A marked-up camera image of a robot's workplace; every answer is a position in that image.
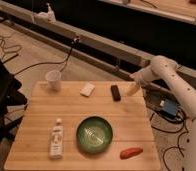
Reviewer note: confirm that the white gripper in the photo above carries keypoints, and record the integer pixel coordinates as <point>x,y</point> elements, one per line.
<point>143,77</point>

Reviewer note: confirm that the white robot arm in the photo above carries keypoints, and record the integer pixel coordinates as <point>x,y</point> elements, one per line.
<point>161,67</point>

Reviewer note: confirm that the white sponge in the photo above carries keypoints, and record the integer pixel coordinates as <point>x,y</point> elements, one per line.
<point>87,89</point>

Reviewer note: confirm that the black rectangular block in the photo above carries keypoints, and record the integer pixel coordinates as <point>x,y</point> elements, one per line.
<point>115,93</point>

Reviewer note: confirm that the green bowl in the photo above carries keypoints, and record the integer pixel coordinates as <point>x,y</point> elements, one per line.
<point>94,135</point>

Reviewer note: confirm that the wooden table board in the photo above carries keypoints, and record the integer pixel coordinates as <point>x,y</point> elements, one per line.
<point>128,118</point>

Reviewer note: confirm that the white paper cup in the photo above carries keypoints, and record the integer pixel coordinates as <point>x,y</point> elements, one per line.
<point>53,77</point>

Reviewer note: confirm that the clear plastic bottle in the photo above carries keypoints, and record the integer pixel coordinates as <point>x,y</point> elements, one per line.
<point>56,140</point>

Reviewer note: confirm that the white object on rail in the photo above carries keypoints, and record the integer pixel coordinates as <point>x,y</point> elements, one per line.
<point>49,15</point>

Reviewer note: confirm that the black chair frame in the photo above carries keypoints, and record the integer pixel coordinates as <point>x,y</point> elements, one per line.
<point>9,96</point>

